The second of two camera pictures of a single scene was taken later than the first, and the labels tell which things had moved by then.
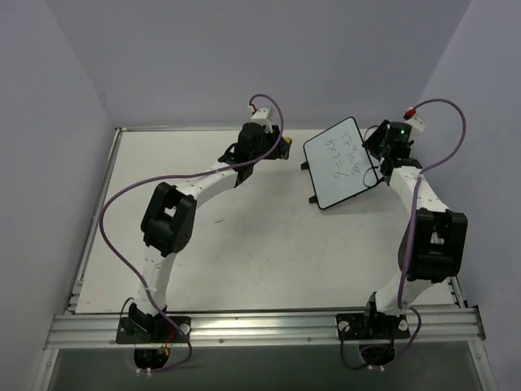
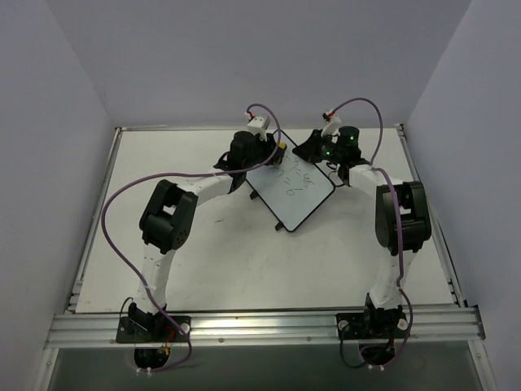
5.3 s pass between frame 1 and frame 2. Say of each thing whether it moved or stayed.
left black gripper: stayed
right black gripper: moved
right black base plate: stayed
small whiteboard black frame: moved
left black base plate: stayed
